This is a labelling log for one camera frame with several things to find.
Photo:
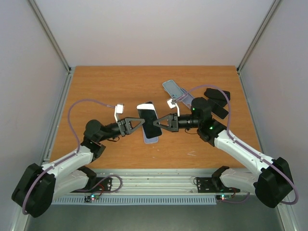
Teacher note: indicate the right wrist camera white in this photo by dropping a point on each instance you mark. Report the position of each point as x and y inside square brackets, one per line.
[173, 104]

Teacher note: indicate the lavender phone case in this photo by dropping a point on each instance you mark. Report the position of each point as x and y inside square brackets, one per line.
[149, 140]

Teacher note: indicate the light blue phone case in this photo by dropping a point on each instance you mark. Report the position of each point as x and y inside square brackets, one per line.
[172, 89]

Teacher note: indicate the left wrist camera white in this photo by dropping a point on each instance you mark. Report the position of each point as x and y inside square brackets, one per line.
[119, 109]

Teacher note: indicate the black phone case top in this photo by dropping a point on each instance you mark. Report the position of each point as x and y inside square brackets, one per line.
[215, 94]

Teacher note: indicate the right controller board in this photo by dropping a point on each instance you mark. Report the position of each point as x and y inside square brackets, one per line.
[224, 197]

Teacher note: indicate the black phone white edge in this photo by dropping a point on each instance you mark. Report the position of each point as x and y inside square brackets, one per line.
[217, 109]

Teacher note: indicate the grey slotted cable duct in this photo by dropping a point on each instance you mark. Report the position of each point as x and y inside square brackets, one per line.
[114, 200]

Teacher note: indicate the controller board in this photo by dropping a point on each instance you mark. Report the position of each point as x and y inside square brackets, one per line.
[92, 198]
[224, 197]

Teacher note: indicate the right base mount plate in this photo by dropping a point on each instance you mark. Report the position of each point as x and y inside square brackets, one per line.
[210, 185]

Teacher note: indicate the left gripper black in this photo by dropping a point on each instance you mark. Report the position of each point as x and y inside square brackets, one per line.
[128, 127]

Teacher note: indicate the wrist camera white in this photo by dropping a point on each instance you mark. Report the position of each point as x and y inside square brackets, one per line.
[173, 104]
[119, 109]

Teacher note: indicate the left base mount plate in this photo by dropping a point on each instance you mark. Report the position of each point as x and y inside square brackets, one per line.
[105, 185]

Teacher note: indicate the aluminium rail frame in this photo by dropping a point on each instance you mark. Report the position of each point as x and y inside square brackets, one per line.
[155, 181]

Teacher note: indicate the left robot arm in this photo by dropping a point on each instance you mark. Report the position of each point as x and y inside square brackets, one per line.
[40, 185]

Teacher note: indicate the left controller board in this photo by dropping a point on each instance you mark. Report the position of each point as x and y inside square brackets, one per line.
[92, 198]

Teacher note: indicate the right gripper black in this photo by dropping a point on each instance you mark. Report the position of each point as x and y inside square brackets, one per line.
[173, 121]

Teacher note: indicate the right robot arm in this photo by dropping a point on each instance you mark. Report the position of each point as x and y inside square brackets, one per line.
[268, 178]

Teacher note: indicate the base mount plate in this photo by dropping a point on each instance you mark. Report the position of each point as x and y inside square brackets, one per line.
[105, 185]
[210, 185]

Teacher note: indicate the black phone green edge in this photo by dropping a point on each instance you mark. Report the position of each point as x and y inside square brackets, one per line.
[147, 112]

